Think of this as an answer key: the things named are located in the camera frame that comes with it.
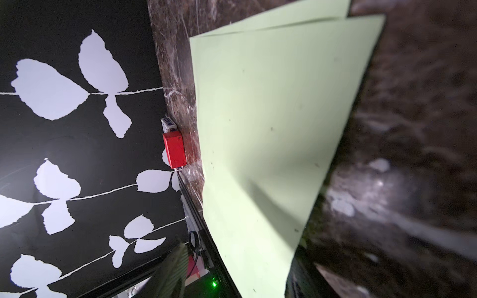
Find playing card deck box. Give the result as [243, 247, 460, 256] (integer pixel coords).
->
[161, 117, 178, 134]

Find green paper sheet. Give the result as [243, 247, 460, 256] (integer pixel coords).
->
[190, 15, 385, 298]
[199, 0, 351, 37]

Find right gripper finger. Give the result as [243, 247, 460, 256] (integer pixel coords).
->
[139, 243, 189, 298]

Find red small box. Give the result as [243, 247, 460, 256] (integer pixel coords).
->
[163, 130, 187, 170]

